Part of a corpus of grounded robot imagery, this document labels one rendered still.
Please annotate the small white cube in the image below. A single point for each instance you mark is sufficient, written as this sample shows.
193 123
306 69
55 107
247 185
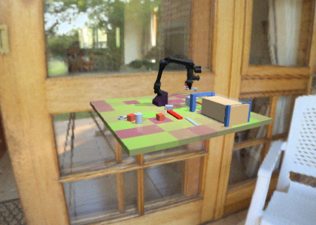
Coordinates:
169 107

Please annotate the light blue cylinder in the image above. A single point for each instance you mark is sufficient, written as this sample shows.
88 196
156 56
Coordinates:
138 118

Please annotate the red flat bar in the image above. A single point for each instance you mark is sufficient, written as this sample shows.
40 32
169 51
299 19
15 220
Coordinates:
174 114

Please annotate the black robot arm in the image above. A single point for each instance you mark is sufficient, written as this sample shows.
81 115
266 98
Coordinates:
188 63

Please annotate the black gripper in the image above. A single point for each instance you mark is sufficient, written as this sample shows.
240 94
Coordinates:
189 80

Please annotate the small orange block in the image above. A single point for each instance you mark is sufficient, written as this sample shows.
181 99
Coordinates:
160 117
130 117

